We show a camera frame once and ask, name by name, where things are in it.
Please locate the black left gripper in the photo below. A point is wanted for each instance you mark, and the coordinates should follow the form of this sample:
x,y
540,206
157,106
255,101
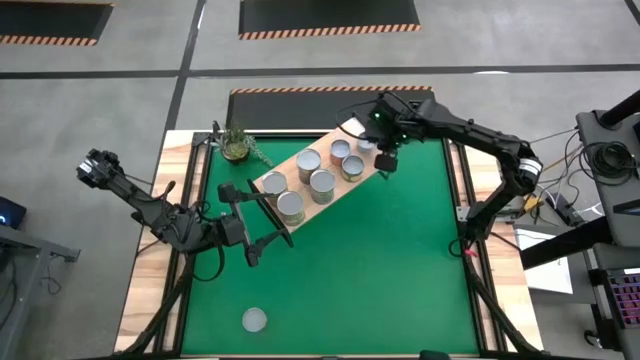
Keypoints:
x,y
232,230

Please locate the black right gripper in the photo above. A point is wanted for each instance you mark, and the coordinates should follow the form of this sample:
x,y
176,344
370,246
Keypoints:
x,y
392,122

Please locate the white brown label tin can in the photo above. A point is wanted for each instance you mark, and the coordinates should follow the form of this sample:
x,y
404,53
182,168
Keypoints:
x,y
365,145

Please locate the silver tin can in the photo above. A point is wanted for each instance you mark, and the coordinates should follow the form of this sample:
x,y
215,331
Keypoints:
x,y
274,181
290,202

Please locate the green mango label tin can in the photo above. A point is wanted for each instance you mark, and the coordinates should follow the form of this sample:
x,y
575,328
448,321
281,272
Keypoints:
x,y
322,181

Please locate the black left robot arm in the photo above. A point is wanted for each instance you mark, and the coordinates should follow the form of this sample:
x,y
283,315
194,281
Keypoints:
x,y
150,210

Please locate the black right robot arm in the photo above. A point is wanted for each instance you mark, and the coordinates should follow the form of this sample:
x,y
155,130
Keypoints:
x,y
465,127

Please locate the wooden tray board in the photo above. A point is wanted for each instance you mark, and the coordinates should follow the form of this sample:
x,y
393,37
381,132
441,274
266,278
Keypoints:
x,y
320,144

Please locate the small potted green plant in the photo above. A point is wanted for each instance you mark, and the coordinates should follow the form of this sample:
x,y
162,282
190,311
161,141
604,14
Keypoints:
x,y
235,150

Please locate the black hazard-striped floor mat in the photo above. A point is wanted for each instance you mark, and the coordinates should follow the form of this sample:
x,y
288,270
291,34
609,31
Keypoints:
x,y
300,107
52,22
327,17

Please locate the green table mat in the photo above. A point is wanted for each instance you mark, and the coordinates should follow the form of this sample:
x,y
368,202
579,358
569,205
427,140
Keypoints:
x,y
375,275

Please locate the yellow connector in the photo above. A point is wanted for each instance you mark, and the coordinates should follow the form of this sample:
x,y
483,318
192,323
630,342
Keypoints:
x,y
533,203

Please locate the black power brick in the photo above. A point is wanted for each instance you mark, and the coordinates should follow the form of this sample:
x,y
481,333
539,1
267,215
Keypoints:
x,y
566,210

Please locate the white paper sheet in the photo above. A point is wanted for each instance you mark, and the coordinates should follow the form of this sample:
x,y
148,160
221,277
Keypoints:
x,y
547,270

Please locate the black diagonal bar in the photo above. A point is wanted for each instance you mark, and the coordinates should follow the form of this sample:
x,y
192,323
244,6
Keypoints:
x,y
565,243

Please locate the grey metal table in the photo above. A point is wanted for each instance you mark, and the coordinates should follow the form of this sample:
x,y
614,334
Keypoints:
x,y
30,250

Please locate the black device with blue light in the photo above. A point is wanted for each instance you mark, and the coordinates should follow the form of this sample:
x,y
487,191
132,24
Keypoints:
x,y
10,212

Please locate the grey side desk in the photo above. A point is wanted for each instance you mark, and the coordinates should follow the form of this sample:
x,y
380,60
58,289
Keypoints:
x,y
615,200

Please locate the black pole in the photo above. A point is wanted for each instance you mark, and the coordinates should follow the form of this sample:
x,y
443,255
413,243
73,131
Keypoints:
x,y
622,107

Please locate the keyboard with pink backlight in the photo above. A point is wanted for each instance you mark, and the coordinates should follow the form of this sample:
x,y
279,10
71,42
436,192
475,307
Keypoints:
x,y
627,300

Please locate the black aluminium table frame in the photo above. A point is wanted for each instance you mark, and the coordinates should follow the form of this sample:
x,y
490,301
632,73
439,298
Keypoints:
x,y
199,160

